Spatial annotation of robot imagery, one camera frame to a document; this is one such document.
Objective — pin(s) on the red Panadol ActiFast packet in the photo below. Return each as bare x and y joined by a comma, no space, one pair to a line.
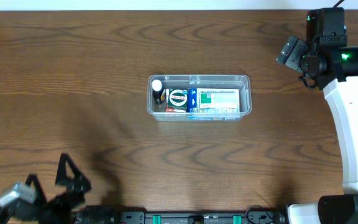
174,109

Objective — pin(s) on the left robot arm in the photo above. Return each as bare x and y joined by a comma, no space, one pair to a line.
27,202

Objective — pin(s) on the green Zam-Buk ointment box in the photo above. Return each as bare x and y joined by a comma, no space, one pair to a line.
178,99

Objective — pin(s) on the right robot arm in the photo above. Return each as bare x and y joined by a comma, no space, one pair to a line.
342,98

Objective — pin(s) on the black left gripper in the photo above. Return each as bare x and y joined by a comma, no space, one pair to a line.
56,198

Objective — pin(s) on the clear plastic container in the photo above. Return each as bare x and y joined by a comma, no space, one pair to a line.
175,106

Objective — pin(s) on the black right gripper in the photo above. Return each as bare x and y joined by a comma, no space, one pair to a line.
295,55

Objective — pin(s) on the white green medicine box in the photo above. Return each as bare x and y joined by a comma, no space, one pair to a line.
218,98

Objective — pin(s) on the blue cooling patch box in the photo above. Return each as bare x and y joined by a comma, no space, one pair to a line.
211,114

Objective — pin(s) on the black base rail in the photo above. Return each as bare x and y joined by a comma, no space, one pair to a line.
253,215

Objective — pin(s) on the dark syrup bottle white cap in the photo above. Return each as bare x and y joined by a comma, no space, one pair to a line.
158,92

